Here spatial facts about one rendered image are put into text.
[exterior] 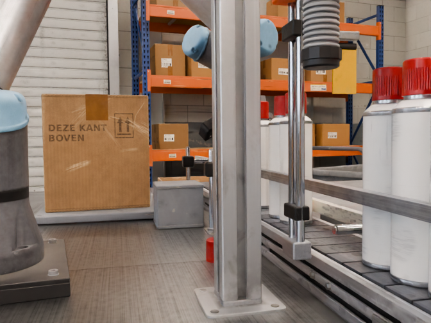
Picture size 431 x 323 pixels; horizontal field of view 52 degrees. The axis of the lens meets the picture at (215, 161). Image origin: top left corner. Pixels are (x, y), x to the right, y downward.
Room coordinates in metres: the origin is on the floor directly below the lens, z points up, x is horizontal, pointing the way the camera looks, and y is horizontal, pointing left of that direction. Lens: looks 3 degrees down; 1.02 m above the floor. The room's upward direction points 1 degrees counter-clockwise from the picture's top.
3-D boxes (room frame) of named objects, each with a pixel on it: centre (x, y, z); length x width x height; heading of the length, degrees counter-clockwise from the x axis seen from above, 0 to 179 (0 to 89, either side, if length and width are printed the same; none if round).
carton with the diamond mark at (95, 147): (1.18, 0.32, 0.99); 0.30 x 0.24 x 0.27; 17
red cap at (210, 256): (0.67, 0.00, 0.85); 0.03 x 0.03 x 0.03
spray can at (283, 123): (0.70, -0.13, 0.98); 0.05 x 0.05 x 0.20
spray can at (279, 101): (0.75, -0.12, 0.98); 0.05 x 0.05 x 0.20
